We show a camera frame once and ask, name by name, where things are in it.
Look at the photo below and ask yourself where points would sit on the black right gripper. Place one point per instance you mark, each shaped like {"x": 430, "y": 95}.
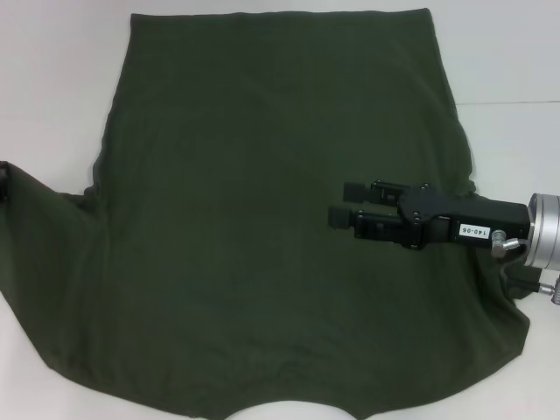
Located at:
{"x": 455, "y": 219}

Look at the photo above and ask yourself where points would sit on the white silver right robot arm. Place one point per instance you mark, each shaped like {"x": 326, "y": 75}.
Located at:
{"x": 547, "y": 229}

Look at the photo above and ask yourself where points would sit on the dark green shirt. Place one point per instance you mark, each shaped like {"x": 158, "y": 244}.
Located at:
{"x": 262, "y": 197}

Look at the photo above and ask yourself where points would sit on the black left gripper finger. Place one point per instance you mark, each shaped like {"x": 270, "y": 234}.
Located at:
{"x": 3, "y": 181}

